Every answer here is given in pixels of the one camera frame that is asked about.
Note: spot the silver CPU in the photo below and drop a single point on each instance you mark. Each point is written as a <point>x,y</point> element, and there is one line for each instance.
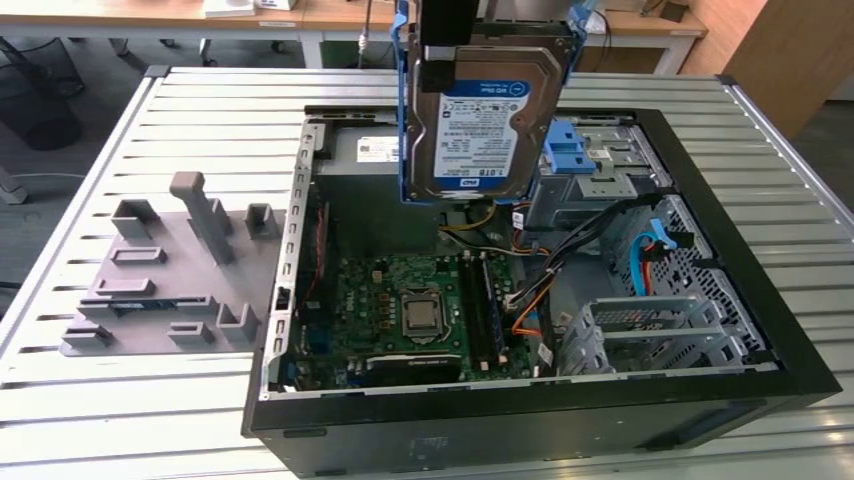
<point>421,315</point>

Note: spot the black wastebasket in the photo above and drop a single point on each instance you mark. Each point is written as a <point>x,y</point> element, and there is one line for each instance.
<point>40,100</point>

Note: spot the grey parts rack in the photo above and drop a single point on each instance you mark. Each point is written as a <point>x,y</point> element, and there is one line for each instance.
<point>173,280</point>

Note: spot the black PC case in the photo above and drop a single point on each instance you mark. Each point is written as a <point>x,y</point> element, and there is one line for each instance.
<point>467,430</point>

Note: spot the black graphics card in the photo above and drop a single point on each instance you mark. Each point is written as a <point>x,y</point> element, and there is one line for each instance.
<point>413,370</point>

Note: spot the RAM stick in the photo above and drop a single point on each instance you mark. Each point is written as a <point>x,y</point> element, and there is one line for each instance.
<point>142,305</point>

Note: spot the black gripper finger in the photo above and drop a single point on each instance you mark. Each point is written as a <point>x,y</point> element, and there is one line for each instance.
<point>447,25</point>

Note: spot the white labelled box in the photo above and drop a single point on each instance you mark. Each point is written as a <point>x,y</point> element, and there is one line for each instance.
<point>274,4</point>

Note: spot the silver optical drive cage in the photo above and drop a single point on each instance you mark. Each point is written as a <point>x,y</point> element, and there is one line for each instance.
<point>600,190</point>

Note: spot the hard disk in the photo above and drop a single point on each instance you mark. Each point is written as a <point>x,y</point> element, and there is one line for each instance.
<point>487,140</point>

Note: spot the blue bay latch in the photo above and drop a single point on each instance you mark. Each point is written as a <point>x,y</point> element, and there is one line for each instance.
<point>573,160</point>

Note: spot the CPU socket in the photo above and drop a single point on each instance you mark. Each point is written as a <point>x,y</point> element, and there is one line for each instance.
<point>423,338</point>

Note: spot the wooden cabinet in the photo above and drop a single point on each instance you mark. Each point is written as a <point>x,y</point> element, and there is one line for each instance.
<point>787,50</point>

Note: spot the silver disk bay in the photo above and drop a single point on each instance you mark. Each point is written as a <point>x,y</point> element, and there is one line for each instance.
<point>653,334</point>

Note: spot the green motherboard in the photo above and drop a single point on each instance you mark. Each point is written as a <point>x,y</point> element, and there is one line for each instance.
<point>360,280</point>

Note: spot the black RAM slot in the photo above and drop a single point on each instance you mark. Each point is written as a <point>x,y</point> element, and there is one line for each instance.
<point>472,310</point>

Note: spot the wooden top desk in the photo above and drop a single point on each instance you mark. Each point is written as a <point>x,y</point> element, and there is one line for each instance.
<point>640,25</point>
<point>133,10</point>

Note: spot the grey power supply unit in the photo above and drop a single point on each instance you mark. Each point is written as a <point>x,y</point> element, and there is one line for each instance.
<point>360,210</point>

